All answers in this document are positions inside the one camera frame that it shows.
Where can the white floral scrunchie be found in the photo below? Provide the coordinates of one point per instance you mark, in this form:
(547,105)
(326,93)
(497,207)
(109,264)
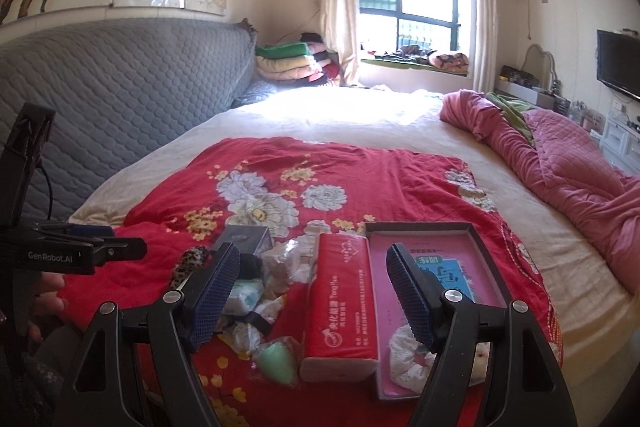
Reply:
(410,357)

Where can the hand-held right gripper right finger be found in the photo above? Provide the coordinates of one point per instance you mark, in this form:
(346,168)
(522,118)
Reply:
(410,292)

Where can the white bed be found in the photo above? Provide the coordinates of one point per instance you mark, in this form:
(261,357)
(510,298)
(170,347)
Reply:
(350,117)

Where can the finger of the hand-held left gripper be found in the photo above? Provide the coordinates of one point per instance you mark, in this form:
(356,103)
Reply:
(122,249)
(87,231)

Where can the green cloth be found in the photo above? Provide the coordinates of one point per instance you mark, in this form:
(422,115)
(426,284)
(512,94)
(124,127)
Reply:
(510,112)

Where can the person's left hand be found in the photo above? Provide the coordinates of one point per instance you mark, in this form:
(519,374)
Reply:
(47,302)

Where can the black box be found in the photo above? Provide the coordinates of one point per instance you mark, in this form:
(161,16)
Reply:
(247,237)

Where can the red floral blanket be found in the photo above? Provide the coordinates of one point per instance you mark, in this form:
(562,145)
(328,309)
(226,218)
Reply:
(350,177)

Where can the person's left forearm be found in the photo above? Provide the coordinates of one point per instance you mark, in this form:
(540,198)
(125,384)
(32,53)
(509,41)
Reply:
(50,382)

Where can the patterned blanket on sill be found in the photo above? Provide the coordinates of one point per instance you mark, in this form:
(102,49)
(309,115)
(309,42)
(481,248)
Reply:
(450,59)

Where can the black television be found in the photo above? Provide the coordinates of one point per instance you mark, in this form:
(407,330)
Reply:
(617,62)

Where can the grey quilted headboard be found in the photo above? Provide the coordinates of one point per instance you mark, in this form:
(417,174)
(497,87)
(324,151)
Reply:
(125,97)

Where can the green sponge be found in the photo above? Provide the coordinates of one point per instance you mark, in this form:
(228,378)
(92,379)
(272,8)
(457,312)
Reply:
(277,357)

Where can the green sill mat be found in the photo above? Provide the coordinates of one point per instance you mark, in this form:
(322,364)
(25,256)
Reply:
(390,64)

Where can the stack of folded blankets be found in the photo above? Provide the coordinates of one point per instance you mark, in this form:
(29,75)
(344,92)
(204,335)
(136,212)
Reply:
(290,59)

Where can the dark clothes on sill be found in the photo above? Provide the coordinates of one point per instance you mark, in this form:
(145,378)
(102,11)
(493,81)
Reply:
(400,55)

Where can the cluttered vanity table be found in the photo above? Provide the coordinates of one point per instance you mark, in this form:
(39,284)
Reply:
(530,89)

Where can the pink quilt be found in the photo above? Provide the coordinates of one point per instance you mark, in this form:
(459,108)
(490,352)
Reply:
(565,167)

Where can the white framed mirror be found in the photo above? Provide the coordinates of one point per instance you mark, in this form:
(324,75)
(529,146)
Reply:
(540,64)

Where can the cream plush toy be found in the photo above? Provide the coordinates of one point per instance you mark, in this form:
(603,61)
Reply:
(287,267)

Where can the grey patterned pillow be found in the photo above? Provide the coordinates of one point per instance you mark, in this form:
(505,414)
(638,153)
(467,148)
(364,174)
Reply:
(252,94)

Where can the black cloth band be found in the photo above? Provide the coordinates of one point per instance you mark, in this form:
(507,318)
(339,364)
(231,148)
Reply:
(257,321)

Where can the red tissue pack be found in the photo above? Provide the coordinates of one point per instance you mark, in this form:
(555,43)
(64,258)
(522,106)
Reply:
(340,297)

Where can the shallow box with pink print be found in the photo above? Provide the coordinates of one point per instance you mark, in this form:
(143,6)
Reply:
(380,257)

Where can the white dresser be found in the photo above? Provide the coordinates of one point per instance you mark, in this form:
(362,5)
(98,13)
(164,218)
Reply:
(620,139)

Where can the leopard print scrunchie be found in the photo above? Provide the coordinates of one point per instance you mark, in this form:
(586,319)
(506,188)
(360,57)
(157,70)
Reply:
(192,259)

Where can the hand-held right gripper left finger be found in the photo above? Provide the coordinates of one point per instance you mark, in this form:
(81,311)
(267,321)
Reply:
(215,297)

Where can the white printed tissue packet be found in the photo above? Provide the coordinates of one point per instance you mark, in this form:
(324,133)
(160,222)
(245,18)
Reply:
(242,297)
(270,308)

